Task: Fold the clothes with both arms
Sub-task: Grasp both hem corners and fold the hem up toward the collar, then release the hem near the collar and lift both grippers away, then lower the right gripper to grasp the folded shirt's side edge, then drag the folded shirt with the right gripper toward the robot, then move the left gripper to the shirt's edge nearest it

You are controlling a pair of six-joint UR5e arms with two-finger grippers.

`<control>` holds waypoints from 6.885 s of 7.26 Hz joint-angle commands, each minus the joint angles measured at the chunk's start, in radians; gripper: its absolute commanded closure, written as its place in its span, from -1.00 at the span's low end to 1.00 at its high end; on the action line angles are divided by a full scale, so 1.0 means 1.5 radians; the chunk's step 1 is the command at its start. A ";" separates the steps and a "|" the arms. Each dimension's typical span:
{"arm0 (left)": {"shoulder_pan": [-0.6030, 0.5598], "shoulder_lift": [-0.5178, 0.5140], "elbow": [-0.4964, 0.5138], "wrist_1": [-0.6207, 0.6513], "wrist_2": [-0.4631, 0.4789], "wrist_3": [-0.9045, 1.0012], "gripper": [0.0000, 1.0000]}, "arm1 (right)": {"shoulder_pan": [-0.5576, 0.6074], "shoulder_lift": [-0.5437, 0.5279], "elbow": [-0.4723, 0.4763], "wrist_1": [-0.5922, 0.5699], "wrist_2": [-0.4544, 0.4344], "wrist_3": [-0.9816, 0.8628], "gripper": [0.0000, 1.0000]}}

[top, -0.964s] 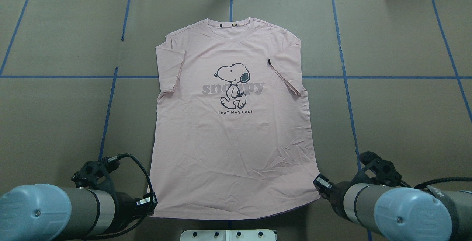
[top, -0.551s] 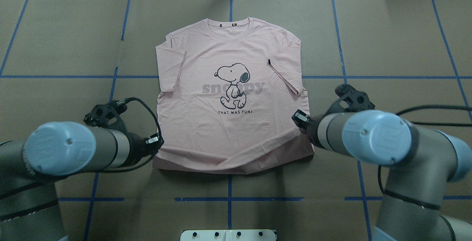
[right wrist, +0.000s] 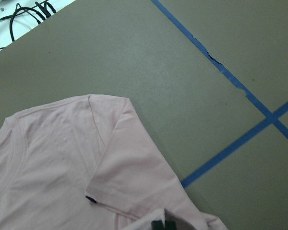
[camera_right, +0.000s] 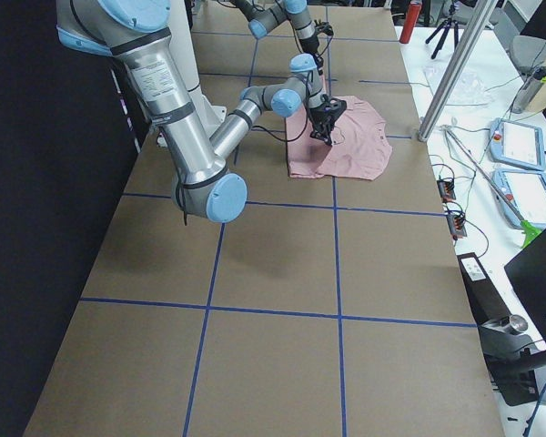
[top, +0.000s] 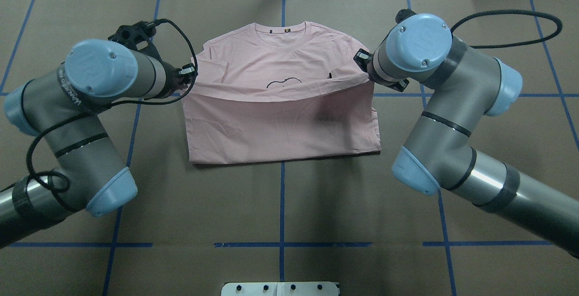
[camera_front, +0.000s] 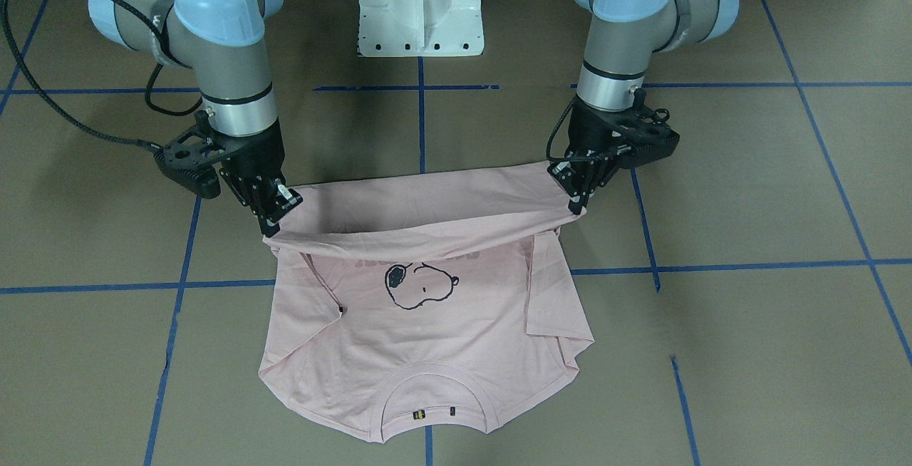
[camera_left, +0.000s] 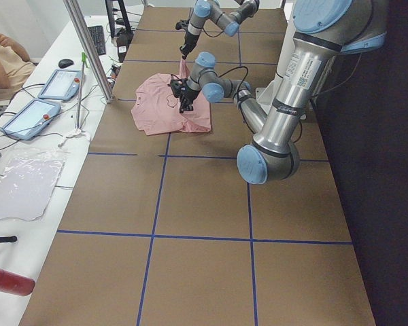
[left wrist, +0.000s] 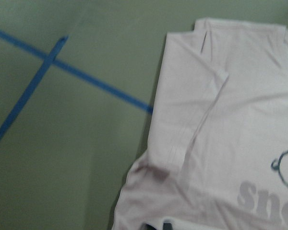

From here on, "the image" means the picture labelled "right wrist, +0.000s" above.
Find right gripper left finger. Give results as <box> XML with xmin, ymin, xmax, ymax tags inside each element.
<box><xmin>151</xmin><ymin>220</ymin><xmax>165</xmax><ymax>230</ymax></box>

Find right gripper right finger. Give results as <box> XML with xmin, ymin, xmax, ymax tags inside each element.
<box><xmin>165</xmin><ymin>220</ymin><xmax>177</xmax><ymax>230</ymax></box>

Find pink Snoopy t-shirt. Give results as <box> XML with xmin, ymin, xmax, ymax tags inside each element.
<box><xmin>0</xmin><ymin>94</ymin><xmax>226</xmax><ymax>230</ymax></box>

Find black table cables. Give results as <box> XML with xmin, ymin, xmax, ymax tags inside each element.
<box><xmin>0</xmin><ymin>0</ymin><xmax>57</xmax><ymax>57</ymax></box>

